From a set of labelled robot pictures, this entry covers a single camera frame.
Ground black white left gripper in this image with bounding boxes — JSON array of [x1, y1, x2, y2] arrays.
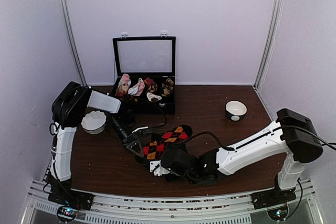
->
[[108, 116, 144, 158]]

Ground red orange argyle sock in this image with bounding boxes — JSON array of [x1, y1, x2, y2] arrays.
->
[[135, 124, 193, 164]]

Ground beige brown argyle sock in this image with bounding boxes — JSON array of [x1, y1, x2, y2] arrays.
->
[[161, 78, 174, 97]]

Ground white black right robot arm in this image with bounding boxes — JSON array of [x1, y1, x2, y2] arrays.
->
[[150, 109, 323, 204]]

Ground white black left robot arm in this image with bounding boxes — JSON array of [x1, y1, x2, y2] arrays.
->
[[50, 81, 152, 182]]

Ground white fluted bowl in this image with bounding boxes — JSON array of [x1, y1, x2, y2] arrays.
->
[[81, 111, 107, 135]]

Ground red brown sock in box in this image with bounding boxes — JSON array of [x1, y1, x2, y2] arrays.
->
[[114, 90, 138, 103]]

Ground white sock in box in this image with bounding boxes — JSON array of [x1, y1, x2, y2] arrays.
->
[[146, 92, 162, 102]]

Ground white pink sock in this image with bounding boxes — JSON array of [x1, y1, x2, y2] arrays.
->
[[128, 78, 145, 97]]

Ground brown patterned rolled sock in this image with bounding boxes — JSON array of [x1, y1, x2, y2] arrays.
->
[[146, 82, 158, 94]]

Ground dark red rolled sock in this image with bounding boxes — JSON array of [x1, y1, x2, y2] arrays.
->
[[144, 77, 155, 87]]

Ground white bowl dark outside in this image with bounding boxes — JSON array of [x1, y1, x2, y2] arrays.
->
[[225, 101, 247, 122]]

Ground pink rolled sock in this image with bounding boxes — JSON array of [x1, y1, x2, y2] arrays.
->
[[118, 73, 131, 93]]

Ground black box with glass lid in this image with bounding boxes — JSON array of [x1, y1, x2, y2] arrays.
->
[[112, 36, 176, 115]]

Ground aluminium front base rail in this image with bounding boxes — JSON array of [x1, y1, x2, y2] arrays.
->
[[20, 178, 323, 224]]

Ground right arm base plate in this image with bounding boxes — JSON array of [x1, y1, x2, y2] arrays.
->
[[251, 187, 296, 209]]

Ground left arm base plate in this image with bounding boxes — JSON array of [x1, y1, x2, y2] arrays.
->
[[47, 176, 94, 210]]

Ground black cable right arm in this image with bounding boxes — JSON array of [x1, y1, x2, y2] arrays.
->
[[275, 119, 336, 148]]

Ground aluminium frame post left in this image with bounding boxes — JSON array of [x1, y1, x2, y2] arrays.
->
[[60, 0, 87, 86]]

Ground aluminium frame post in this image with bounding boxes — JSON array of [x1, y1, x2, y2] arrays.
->
[[254, 0, 283, 91], [60, 0, 87, 86]]

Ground aluminium frame post right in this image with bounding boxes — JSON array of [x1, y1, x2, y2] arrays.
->
[[254, 0, 283, 91]]

